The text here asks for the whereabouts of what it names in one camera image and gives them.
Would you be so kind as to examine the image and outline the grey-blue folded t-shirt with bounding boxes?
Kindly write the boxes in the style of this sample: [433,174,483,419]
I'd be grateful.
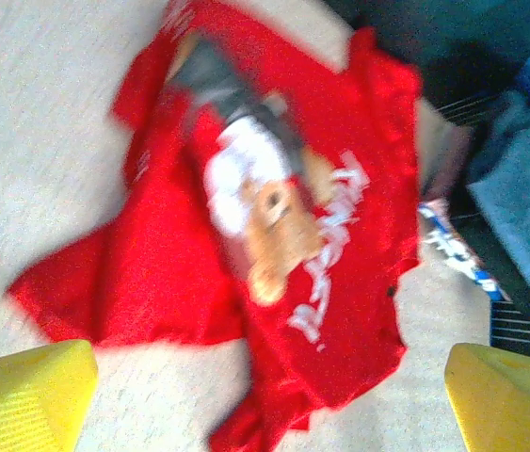
[465,91,530,290]

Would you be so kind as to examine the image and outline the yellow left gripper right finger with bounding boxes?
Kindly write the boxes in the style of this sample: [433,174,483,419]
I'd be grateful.
[443,342,530,452]

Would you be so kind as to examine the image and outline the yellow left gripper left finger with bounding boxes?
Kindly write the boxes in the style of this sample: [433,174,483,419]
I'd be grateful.
[0,339,100,452]

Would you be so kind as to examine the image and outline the red bear print t-shirt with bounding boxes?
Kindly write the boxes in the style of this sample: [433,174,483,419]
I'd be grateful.
[5,0,425,452]

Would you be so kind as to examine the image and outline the blue white printed folded t-shirt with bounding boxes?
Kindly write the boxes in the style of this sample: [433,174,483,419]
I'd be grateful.
[417,197,513,302]

